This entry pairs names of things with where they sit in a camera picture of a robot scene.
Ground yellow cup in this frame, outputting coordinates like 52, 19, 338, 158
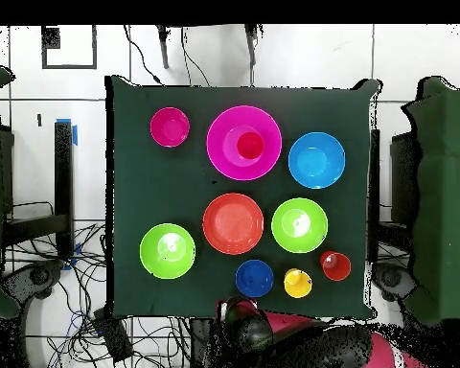
283, 267, 313, 299

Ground black power strip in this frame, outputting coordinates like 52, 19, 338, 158
92, 308, 134, 363

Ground grey square frame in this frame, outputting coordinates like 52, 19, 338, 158
40, 24, 98, 71

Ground black stand leg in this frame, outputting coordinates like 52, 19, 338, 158
243, 24, 259, 66
155, 24, 171, 70

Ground black metal stand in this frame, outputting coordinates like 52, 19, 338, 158
1, 120, 76, 260
389, 129, 417, 231

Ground small crimson bowl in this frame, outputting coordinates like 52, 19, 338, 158
149, 106, 191, 149

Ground orange cup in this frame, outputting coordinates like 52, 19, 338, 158
319, 250, 353, 282

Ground dark blue bowl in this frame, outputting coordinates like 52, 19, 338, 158
235, 259, 275, 299

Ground green bowl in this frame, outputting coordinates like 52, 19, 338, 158
139, 222, 197, 280
270, 197, 330, 255

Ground tangle of cables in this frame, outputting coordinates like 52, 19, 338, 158
3, 200, 189, 368

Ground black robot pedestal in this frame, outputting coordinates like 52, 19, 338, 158
189, 316, 216, 368

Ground dark green tablecloth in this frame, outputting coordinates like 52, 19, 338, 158
104, 74, 382, 321

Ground large pink bowl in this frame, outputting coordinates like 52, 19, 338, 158
205, 104, 284, 182

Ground orange bowl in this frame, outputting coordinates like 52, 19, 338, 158
201, 192, 265, 256

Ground light blue bowl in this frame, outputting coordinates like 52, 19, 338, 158
287, 131, 347, 190

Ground red cup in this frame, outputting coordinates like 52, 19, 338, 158
236, 131, 265, 161

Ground black cable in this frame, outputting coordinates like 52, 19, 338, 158
123, 24, 164, 86

